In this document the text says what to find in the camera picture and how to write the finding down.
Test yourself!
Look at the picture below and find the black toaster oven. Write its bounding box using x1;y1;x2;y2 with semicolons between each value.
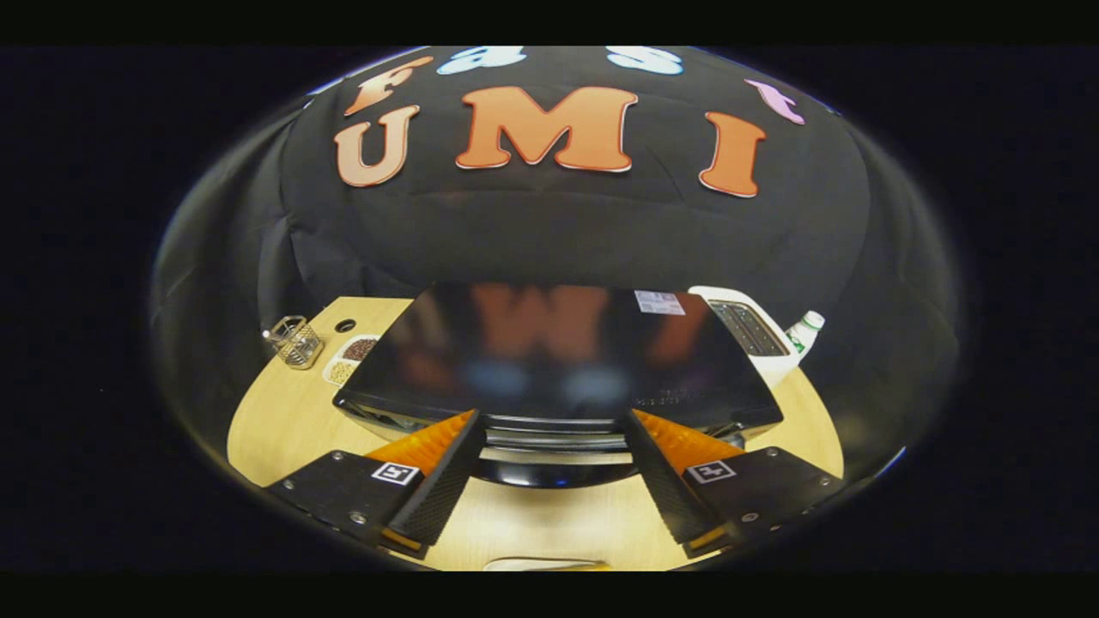
332;282;784;488

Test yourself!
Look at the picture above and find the white divided dish with beans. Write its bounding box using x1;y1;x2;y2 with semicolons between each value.
322;334;381;386

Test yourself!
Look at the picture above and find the white plate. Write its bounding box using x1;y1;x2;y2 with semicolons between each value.
483;558;612;573

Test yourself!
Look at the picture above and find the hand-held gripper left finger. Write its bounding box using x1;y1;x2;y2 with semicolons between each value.
264;409;489;559

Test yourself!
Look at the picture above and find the white plastic bottle green label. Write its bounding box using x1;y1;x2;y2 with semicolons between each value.
786;311;827;354

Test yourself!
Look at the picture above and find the white bread toaster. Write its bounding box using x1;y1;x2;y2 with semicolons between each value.
689;286;804;389

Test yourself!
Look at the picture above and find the wire mesh basket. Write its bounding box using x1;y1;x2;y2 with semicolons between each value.
262;315;325;371

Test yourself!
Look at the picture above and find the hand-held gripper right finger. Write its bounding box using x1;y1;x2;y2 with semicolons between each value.
625;409;847;557

